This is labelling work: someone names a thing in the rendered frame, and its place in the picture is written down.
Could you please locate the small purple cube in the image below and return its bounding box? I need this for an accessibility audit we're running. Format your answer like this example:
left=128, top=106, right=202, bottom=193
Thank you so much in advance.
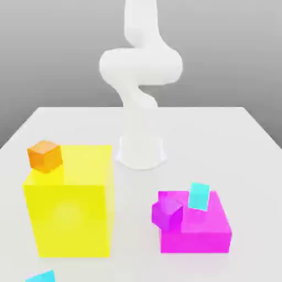
left=151, top=195, right=184, bottom=232

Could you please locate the small cyan cube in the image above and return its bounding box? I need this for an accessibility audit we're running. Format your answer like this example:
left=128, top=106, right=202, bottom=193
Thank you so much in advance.
left=24, top=269, right=56, bottom=282
left=187, top=182, right=210, bottom=212

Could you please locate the small orange cube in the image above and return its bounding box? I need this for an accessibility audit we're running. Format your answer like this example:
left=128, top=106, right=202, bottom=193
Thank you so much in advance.
left=26, top=140, right=63, bottom=174

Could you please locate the large yellow box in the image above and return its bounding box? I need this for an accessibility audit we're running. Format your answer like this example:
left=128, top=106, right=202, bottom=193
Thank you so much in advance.
left=22, top=144, right=115, bottom=258

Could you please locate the large magenta box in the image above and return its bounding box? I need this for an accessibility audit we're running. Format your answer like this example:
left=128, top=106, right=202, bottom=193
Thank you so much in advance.
left=158, top=190, right=232, bottom=254

